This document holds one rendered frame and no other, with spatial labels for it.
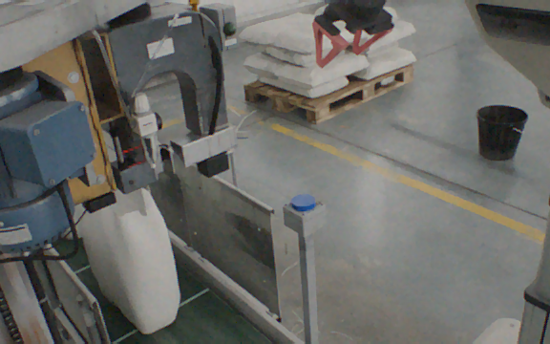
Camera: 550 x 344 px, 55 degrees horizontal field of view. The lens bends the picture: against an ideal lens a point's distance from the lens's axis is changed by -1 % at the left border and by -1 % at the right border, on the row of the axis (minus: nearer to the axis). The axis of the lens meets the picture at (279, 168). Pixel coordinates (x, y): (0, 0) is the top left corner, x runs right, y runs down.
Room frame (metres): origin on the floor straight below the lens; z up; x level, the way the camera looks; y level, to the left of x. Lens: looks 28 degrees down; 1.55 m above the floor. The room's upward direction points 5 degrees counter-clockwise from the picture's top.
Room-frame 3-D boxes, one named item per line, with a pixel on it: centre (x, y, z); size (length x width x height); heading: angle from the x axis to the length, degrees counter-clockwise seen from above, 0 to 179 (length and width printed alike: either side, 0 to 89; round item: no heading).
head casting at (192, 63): (1.16, 0.29, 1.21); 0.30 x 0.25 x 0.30; 38
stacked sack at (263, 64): (4.18, -0.14, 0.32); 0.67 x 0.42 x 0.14; 132
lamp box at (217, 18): (1.17, 0.11, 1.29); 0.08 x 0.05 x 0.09; 38
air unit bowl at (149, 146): (0.95, 0.25, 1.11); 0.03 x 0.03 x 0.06
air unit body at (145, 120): (0.96, 0.25, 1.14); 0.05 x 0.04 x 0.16; 128
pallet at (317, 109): (4.23, -0.48, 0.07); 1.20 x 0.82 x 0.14; 130
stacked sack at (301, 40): (3.87, -0.40, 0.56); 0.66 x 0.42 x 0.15; 128
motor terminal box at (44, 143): (0.67, 0.32, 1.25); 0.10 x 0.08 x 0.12; 153
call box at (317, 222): (1.12, -0.05, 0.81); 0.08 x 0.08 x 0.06; 38
